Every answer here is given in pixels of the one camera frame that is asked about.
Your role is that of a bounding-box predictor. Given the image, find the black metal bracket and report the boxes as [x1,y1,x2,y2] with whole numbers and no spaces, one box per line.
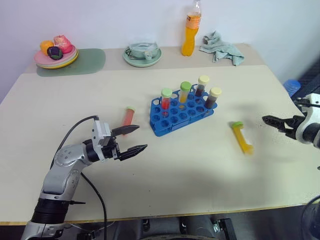
[212,218,237,240]

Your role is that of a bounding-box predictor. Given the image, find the yellow tube green cap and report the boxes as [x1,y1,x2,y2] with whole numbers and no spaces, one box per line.
[178,81,193,104]
[230,121,255,156]

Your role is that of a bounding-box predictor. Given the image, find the pale green round plate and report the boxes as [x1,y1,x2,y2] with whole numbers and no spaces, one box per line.
[122,45,163,68]

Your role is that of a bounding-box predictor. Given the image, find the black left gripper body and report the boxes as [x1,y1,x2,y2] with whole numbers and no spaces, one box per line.
[101,136,122,161]

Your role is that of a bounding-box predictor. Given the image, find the pink toy fruit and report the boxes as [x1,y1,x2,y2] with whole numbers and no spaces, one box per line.
[53,34,74,54]

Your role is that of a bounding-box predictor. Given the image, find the red tube green cap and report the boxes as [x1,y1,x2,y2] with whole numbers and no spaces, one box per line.
[121,106,136,136]
[161,88,173,119]

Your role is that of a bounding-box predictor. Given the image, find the green placemat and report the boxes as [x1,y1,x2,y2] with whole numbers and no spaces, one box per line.
[36,48,107,78]

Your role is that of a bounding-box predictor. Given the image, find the orange toy fruit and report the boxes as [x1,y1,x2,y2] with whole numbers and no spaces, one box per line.
[39,40,55,57]

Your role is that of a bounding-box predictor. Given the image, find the blue bottle cap object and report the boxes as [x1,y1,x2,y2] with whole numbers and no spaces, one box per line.
[283,79,302,97]

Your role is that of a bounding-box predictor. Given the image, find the brown tube yellow cap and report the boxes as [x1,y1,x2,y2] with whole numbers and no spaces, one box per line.
[204,87,223,110]
[194,75,210,98]

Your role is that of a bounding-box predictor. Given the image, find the stacked plates with toy food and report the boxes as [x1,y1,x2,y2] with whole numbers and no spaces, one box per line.
[33,44,77,67]

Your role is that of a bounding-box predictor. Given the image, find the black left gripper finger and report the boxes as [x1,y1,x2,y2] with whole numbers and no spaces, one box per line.
[119,143,149,161]
[111,124,141,137]

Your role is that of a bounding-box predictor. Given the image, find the yellow plate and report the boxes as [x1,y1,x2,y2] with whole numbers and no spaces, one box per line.
[36,47,79,70]

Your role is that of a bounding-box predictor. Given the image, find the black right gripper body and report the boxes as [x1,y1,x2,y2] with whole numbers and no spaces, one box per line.
[284,115,305,141]

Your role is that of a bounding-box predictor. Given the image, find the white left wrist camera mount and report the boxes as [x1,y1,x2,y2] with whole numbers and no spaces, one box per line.
[91,119,113,162]

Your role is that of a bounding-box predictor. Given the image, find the pale green crumpled cloth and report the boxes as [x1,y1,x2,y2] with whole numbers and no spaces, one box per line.
[199,30,245,67]

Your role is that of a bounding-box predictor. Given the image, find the black ribbed object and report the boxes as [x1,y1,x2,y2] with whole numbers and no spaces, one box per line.
[294,61,320,101]

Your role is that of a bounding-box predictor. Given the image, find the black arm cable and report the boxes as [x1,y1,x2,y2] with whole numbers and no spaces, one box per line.
[293,97,320,109]
[51,115,108,240]

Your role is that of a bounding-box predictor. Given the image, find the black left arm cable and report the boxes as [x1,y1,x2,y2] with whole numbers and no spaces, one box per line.
[51,115,108,240]

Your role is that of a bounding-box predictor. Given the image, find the orange drink plastic bottle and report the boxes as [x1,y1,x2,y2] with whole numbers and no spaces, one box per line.
[181,0,203,57]

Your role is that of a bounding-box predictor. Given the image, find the blue test tube rack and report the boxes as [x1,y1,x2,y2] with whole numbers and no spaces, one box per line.
[149,84,218,138]

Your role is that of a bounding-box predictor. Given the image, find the purple toy fruit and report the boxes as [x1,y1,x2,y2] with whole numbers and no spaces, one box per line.
[46,46,64,61]

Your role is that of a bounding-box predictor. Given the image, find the grey rounded robot body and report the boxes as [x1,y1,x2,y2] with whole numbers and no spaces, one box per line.
[139,215,219,240]

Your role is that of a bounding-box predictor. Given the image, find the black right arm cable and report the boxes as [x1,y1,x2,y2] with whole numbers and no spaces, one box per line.
[293,97,320,109]

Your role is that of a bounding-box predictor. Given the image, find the dark rounded shape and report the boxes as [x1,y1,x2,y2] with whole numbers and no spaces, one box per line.
[301,194,320,240]

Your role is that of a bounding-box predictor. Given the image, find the pale green mug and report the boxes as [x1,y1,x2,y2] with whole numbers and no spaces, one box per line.
[125,42,160,61]

